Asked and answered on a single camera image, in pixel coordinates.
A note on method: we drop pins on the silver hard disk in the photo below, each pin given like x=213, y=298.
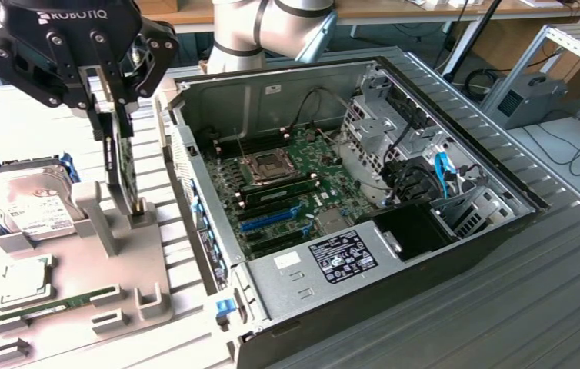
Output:
x=13, y=196

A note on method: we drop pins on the black expansion slot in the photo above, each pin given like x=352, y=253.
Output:
x=275, y=237
x=283, y=248
x=269, y=209

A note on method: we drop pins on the metal CPU socket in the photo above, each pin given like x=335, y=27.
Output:
x=269, y=165

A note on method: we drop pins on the wooden desk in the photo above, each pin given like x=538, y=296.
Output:
x=397, y=9
x=197, y=21

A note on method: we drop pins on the perforated metal disk bay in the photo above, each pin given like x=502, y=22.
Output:
x=367, y=161

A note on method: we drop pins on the graphics card with metal bracket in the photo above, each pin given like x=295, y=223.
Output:
x=122, y=173

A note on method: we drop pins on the grey power supply unit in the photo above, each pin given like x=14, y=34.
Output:
x=289, y=284

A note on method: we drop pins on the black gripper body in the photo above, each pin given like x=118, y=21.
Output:
x=71, y=17

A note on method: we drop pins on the silver CPU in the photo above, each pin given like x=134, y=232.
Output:
x=25, y=280

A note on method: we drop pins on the silver chipset heatsink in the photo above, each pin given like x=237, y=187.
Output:
x=333, y=223

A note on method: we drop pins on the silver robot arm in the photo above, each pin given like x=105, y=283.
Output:
x=249, y=30

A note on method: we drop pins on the grey equipment box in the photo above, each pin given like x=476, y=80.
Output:
x=531, y=100

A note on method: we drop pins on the black stand pole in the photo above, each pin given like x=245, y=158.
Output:
x=475, y=38

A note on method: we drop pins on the green RAM stick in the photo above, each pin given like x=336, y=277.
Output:
x=54, y=305

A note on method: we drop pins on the green motherboard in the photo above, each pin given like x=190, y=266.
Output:
x=320, y=169

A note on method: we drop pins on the grey parts rack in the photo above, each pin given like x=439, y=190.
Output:
x=90, y=276

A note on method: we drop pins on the blue case latch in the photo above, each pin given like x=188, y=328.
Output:
x=224, y=307

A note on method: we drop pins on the blue expansion slot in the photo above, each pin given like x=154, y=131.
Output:
x=266, y=221

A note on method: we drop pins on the black open PC case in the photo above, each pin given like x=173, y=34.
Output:
x=372, y=315

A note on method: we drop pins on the dark RAM stick with label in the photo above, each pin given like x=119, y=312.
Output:
x=275, y=195

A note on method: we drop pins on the hard disk drive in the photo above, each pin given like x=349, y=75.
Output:
x=71, y=169

